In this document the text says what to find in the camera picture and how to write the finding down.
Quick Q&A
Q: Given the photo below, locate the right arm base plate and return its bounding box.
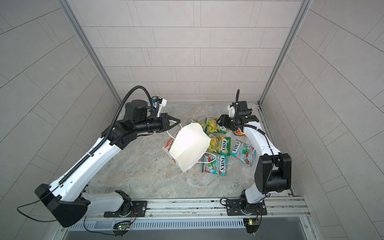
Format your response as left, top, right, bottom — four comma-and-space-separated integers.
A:
221, 199, 268, 216

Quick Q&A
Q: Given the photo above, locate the right circuit board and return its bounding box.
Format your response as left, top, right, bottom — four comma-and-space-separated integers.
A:
243, 218, 261, 234

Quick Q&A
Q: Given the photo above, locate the white paper bag red flower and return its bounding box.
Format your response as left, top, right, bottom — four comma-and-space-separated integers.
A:
163, 123, 211, 172

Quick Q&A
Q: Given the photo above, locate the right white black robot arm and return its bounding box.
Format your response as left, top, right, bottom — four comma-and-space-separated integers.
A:
218, 100, 292, 215

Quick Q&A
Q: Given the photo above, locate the green yellow Fox's candy packet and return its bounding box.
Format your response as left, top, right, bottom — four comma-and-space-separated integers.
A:
203, 118, 227, 135

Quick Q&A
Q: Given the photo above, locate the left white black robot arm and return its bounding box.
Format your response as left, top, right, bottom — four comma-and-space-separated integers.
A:
35, 100, 181, 228

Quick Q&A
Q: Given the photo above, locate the left black cable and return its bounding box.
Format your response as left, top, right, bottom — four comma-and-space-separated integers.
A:
16, 191, 58, 223

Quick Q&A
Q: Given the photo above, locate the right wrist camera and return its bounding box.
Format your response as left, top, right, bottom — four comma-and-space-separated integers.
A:
228, 103, 235, 118

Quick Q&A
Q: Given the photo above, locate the teal candy packet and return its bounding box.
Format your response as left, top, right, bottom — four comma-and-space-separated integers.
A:
202, 153, 227, 176

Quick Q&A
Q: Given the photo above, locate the circuit board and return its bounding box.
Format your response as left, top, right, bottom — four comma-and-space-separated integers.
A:
243, 218, 261, 234
113, 221, 131, 231

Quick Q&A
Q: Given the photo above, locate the aluminium mounting rail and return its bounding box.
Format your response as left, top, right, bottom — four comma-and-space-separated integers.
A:
56, 196, 311, 222

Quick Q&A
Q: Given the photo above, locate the teal berry Fox's packet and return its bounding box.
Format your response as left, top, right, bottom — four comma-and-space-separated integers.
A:
231, 140, 257, 167

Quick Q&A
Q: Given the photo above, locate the left circuit board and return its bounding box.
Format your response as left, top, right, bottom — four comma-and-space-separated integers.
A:
113, 221, 131, 231

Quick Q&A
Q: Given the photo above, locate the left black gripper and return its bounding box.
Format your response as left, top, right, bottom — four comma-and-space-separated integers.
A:
132, 114, 181, 135

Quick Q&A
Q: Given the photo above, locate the orange pink Fox's candy packet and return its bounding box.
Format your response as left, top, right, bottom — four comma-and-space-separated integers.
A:
233, 128, 246, 137

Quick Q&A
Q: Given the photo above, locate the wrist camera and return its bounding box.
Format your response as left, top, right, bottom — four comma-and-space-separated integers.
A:
152, 96, 167, 117
228, 103, 235, 118

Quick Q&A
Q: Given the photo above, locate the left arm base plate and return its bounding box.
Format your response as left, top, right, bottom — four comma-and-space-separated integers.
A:
104, 201, 148, 218

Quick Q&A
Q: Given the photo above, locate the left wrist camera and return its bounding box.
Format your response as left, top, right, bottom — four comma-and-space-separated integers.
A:
152, 96, 167, 117

